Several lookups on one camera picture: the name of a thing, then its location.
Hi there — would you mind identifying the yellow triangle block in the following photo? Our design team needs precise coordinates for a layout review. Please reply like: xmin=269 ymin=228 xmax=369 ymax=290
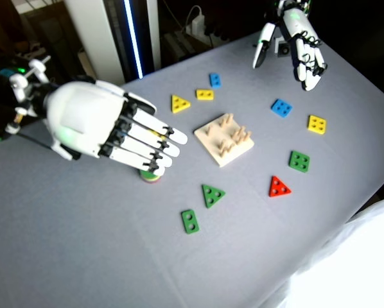
xmin=171 ymin=94 xmax=192 ymax=114

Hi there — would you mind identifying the yellow rectangle block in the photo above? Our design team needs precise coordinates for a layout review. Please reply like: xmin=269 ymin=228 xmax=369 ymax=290
xmin=195 ymin=89 xmax=215 ymax=101

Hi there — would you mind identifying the white cabinet with blue light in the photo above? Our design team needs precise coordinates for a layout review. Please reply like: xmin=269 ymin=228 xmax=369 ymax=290
xmin=64 ymin=0 xmax=162 ymax=86

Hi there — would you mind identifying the wooden peg board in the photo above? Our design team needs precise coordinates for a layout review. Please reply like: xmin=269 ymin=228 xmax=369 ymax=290
xmin=193 ymin=112 xmax=255 ymax=168

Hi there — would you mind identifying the green rectangle block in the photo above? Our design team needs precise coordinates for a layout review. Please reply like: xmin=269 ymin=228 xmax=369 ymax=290
xmin=180 ymin=209 xmax=200 ymax=235

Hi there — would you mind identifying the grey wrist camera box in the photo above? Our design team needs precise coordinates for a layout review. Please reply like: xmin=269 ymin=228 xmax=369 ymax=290
xmin=274 ymin=37 xmax=291 ymax=58

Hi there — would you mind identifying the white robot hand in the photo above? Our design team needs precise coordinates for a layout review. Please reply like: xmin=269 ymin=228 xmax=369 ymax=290
xmin=44 ymin=79 xmax=189 ymax=177
xmin=252 ymin=6 xmax=328 ymax=92

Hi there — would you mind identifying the white sheet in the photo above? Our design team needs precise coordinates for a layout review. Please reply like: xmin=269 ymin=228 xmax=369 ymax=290
xmin=277 ymin=195 xmax=384 ymax=308

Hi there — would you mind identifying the yellow square block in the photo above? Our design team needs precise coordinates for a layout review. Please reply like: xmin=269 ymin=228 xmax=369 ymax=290
xmin=307 ymin=114 xmax=328 ymax=135

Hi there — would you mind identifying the grey table cloth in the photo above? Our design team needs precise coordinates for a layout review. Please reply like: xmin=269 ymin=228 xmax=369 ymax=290
xmin=0 ymin=30 xmax=384 ymax=308

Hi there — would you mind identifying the red triangle block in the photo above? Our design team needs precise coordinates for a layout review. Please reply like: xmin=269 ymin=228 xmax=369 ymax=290
xmin=268 ymin=175 xmax=292 ymax=198

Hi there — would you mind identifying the multicoloured cylinder block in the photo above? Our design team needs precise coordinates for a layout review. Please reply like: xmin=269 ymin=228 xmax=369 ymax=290
xmin=139 ymin=168 xmax=163 ymax=185

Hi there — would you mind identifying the green square block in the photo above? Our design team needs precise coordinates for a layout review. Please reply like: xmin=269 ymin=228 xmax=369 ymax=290
xmin=288 ymin=150 xmax=311 ymax=174

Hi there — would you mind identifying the blue square block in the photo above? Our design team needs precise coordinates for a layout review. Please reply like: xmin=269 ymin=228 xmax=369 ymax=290
xmin=270 ymin=98 xmax=293 ymax=119

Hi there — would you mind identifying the green triangle block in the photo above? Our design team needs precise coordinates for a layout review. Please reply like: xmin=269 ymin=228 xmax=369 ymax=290
xmin=201 ymin=184 xmax=227 ymax=209

